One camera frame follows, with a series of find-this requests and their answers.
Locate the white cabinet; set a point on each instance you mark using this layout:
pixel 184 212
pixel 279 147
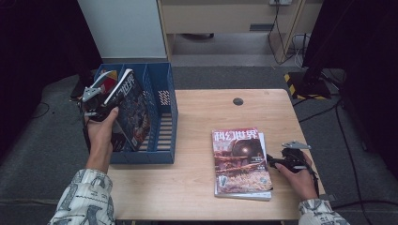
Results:
pixel 125 28

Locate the blue plastic file rack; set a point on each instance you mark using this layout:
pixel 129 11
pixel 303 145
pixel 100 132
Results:
pixel 162 157

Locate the dark cover magazine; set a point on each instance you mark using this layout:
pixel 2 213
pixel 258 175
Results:
pixel 134 115

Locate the grey tape strip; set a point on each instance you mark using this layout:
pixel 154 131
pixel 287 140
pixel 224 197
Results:
pixel 328 197

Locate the light wooden desk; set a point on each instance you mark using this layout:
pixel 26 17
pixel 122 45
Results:
pixel 219 17

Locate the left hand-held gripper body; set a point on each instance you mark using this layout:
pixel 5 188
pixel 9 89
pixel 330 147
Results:
pixel 95 108

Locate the person's right hand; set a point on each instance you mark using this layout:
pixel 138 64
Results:
pixel 302 184

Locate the person's left hand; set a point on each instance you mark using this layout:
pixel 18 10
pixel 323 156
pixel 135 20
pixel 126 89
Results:
pixel 100 137

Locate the black curtain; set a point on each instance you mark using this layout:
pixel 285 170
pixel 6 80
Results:
pixel 369 47
pixel 37 47

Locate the red cover magazine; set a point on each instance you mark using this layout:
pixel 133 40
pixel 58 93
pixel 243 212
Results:
pixel 241 162

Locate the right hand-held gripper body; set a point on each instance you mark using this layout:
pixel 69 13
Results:
pixel 294 161

